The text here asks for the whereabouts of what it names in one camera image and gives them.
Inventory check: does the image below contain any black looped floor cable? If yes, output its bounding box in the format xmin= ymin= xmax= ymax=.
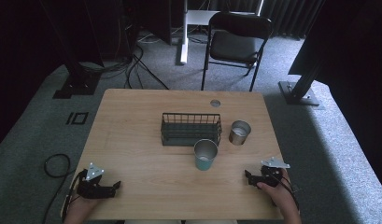
xmin=42 ymin=153 xmax=73 ymax=224

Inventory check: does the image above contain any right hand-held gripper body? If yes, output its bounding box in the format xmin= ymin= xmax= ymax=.
xmin=259 ymin=156 xmax=291 ymax=189

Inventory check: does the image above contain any black wire basket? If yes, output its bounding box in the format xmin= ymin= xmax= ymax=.
xmin=160 ymin=112 xmax=223 ymax=147

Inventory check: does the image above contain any person's left hand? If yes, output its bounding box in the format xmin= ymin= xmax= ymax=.
xmin=64 ymin=193 xmax=103 ymax=224

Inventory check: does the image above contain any bundle of floor cables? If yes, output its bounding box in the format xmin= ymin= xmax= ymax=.
xmin=78 ymin=27 xmax=170 ymax=91

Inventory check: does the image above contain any steel cup with teal base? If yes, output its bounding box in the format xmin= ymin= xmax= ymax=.
xmin=193 ymin=138 xmax=219 ymax=172

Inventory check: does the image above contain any left hand-held gripper cable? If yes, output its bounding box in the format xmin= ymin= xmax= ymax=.
xmin=61 ymin=169 xmax=88 ymax=222

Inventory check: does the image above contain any right hand-held gripper cable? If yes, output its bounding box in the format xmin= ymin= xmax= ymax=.
xmin=271 ymin=173 xmax=301 ymax=211

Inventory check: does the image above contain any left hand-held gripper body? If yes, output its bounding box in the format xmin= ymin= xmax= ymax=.
xmin=76 ymin=161 xmax=107 ymax=200

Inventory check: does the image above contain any black metal stand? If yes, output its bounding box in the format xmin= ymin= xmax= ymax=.
xmin=277 ymin=59 xmax=324 ymax=107
xmin=42 ymin=0 xmax=103 ymax=100

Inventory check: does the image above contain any hand-held gripper cable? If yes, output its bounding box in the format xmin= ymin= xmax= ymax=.
xmin=61 ymin=169 xmax=88 ymax=222
xmin=271 ymin=173 xmax=301 ymax=211

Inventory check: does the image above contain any person's right hand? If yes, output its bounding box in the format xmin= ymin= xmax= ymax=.
xmin=256 ymin=168 xmax=293 ymax=210

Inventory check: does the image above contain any steel cup with brown side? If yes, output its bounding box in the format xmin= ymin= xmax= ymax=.
xmin=228 ymin=119 xmax=252 ymax=147

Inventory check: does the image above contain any black folding chair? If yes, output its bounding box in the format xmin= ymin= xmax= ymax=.
xmin=200 ymin=11 xmax=275 ymax=92

